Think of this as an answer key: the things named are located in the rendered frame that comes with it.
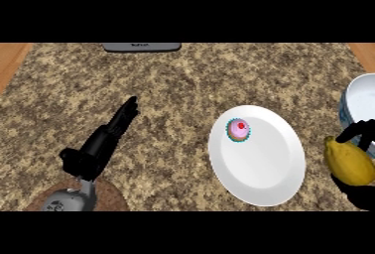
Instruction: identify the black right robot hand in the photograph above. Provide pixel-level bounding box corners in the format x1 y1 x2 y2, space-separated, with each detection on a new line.
330 118 375 211

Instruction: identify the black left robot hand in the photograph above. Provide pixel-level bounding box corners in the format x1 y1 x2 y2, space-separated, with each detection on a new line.
58 95 142 182

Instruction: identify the yellow lemon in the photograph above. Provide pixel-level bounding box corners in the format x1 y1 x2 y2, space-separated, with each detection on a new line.
322 135 375 187

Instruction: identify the white plate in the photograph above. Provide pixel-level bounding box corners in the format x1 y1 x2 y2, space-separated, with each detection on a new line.
209 104 308 207

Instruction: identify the white bowl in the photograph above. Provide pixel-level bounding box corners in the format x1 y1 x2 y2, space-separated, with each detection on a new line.
339 72 375 151

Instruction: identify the brown round mat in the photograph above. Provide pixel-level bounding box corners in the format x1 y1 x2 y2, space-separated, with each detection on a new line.
24 178 132 212

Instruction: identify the pink frosted cupcake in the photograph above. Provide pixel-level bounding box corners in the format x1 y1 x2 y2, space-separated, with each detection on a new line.
225 117 255 144

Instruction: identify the grey appliance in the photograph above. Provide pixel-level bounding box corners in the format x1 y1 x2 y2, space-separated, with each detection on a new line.
101 42 184 54

